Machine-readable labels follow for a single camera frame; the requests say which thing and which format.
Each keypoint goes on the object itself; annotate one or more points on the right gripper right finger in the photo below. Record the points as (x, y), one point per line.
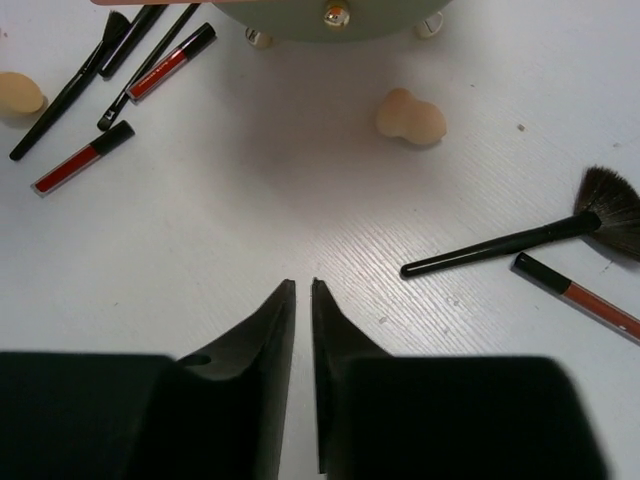
(381, 416)

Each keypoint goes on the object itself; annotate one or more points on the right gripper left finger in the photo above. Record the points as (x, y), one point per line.
(217, 413)

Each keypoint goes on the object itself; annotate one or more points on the gourd sponge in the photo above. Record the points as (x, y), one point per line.
(404, 116)

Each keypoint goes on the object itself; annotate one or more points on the teardrop beige makeup sponge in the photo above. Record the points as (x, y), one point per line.
(20, 95)

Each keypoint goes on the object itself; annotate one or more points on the orange top drawer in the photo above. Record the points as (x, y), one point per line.
(145, 2)

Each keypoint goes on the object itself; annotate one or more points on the black fan makeup brush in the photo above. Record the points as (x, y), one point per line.
(606, 209)

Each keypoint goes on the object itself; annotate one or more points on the black round-head makeup brush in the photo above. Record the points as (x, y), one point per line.
(141, 24)

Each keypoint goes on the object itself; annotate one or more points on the black small makeup brush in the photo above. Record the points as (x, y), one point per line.
(117, 26)

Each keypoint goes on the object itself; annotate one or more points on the brown lip gloss right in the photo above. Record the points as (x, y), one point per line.
(570, 292)

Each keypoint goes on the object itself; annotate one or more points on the red lip gloss lower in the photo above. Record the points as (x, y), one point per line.
(83, 158)

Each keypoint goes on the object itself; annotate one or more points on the red lip gloss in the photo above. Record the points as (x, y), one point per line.
(172, 62)
(83, 158)

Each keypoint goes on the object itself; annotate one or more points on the thin black liner brush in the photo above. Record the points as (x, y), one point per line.
(113, 111)

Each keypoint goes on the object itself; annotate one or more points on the red lip gloss centre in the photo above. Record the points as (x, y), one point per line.
(172, 62)

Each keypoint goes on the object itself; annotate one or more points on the white cylindrical drawer organizer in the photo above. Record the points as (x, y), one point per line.
(323, 21)

